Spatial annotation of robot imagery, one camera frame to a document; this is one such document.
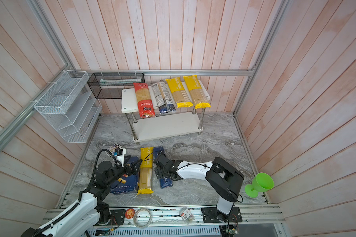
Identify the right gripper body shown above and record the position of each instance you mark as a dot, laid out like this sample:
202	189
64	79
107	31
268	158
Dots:
162	173

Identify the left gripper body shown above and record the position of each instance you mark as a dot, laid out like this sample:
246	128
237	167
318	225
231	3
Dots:
126	170

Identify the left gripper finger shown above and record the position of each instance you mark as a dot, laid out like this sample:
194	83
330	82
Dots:
137	164
136	173

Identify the yellow Pastatime spaghetti bag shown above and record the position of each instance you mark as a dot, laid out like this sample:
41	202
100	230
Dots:
179	93
146	171
199	99

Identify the blue Barilla spaghetti box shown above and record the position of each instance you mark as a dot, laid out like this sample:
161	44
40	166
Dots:
164	182

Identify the red spaghetti bag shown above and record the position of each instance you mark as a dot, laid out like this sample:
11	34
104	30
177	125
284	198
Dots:
144	102

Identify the clear blue spaghetti bag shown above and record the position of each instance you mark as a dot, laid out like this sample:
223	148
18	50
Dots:
163	98

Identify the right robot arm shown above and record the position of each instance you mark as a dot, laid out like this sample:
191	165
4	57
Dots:
225	179

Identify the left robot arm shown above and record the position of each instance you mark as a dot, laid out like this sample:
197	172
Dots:
89	209

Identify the white two-tier shelf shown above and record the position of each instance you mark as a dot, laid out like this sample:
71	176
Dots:
168	125

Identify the blue Barilla rigatoni box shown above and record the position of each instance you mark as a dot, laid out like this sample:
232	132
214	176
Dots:
128	184

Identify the small card on floor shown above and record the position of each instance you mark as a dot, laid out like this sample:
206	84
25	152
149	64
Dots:
113	147

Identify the red round sticker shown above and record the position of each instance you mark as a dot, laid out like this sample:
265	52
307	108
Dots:
129	214

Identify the small clear plastic box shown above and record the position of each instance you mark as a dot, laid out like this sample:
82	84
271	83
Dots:
186	215

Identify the green round object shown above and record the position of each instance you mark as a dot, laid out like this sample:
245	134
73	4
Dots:
261	183

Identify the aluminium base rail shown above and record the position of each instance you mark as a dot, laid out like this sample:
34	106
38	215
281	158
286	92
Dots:
169	215

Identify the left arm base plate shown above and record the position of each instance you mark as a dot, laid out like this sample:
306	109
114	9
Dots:
112	217

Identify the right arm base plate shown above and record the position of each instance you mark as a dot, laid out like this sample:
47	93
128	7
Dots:
212	215

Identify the black wire mesh basket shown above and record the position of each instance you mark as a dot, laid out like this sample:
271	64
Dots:
110	85

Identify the white wire mesh organizer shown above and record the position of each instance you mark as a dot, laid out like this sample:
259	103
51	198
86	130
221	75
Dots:
70	110

